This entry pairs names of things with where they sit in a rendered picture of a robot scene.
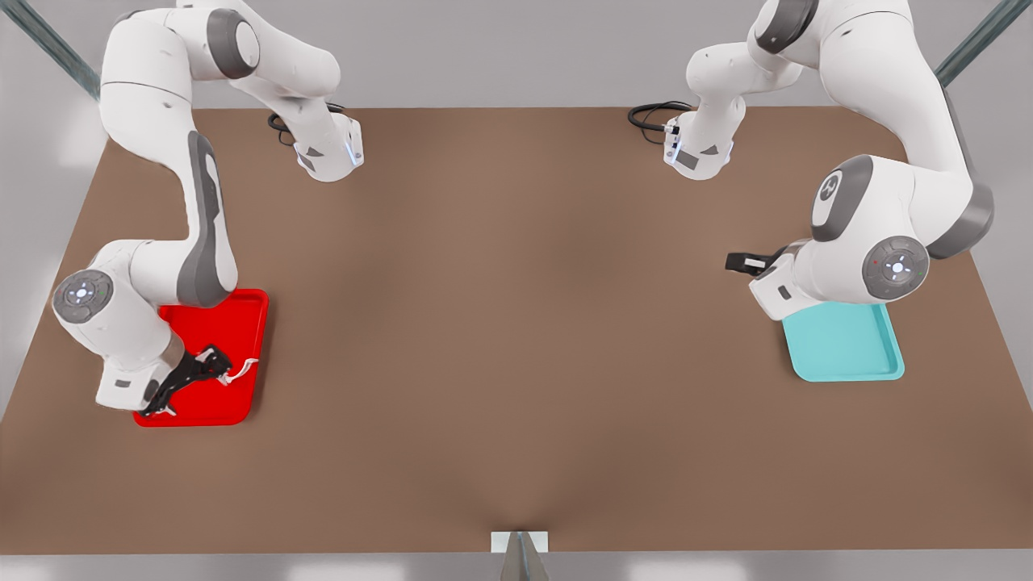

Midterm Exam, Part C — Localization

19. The red square tray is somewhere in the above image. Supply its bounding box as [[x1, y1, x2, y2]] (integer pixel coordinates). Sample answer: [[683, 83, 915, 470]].
[[132, 288, 270, 428]]

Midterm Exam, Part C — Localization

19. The cyan square tray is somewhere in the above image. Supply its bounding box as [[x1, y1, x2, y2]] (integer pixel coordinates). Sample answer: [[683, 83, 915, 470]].
[[780, 302, 905, 383]]

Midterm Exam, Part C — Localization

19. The silver frame post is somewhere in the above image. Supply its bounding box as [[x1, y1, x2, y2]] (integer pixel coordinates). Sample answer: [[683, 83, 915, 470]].
[[491, 530, 550, 581], [0, 0, 102, 102], [935, 0, 1033, 88]]

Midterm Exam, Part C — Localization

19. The black cable loop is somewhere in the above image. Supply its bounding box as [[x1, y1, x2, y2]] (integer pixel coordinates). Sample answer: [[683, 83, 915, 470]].
[[627, 100, 696, 147], [267, 102, 346, 148]]

